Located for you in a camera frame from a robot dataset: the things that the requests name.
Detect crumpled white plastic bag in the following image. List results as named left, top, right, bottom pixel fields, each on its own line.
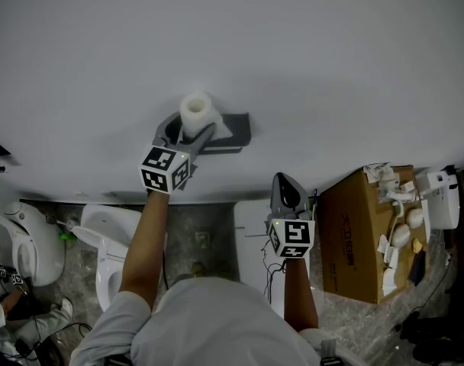
left=363, top=162, right=395, bottom=185

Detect person's light grey shirt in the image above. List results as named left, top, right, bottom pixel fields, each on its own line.
left=69, top=276, right=334, bottom=366

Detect white round float ball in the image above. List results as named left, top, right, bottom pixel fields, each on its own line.
left=390, top=223, right=411, bottom=248
left=404, top=207, right=424, bottom=229

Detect large printed cardboard box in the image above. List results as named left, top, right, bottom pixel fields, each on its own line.
left=316, top=165, right=431, bottom=305

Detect thin black gripper cables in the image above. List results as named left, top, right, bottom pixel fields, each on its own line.
left=260, top=238, right=286, bottom=304

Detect white wall-mounted device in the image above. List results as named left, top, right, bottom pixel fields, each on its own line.
left=414, top=165, right=461, bottom=230

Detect white toilet paper roll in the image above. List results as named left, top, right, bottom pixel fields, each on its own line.
left=179, top=92, right=233, bottom=143

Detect dark grey wall paper holder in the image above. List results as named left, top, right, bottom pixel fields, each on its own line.
left=195, top=111, right=252, bottom=156

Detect person's left forearm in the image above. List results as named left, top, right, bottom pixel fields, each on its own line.
left=118, top=191, right=170, bottom=314

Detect white urinal fixture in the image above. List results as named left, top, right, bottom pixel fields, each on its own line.
left=0, top=201, right=67, bottom=287

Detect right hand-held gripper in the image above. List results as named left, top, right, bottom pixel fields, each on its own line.
left=267, top=172, right=316, bottom=259

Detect grey strap with black buckle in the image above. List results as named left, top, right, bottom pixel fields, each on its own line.
left=319, top=338, right=343, bottom=366

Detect white box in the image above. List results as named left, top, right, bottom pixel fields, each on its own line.
left=234, top=199, right=313, bottom=318

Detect metal valve with hose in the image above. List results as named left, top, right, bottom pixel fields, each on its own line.
left=45, top=213, right=76, bottom=231

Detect white plastic pipe fitting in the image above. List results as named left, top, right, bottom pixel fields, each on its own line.
left=376, top=173, right=418, bottom=205

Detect white open-seat toilet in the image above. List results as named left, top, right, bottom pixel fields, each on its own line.
left=70, top=203, right=168, bottom=313

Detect black pouch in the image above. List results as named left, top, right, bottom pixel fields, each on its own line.
left=407, top=250, right=427, bottom=287

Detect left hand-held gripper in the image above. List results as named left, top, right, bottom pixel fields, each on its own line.
left=140, top=112, right=218, bottom=194

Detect person's right forearm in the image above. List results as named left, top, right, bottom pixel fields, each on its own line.
left=283, top=258, right=319, bottom=333

